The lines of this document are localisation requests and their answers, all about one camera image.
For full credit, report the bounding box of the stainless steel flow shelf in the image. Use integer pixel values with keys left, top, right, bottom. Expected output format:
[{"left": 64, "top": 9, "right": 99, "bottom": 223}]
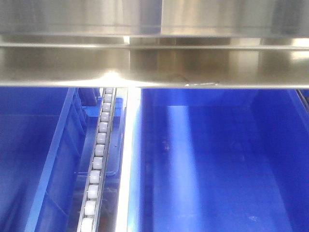
[{"left": 0, "top": 0, "right": 309, "bottom": 88}]

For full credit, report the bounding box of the blue target bin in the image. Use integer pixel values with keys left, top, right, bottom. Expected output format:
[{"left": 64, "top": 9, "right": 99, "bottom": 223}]
[{"left": 127, "top": 89, "right": 309, "bottom": 232}]

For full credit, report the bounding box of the large blue bin left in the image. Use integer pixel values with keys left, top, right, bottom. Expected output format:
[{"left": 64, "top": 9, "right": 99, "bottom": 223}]
[{"left": 0, "top": 87, "right": 87, "bottom": 232}]

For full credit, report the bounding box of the white roller track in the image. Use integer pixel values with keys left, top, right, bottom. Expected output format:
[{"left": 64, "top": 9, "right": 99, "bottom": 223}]
[{"left": 77, "top": 87, "right": 117, "bottom": 232}]

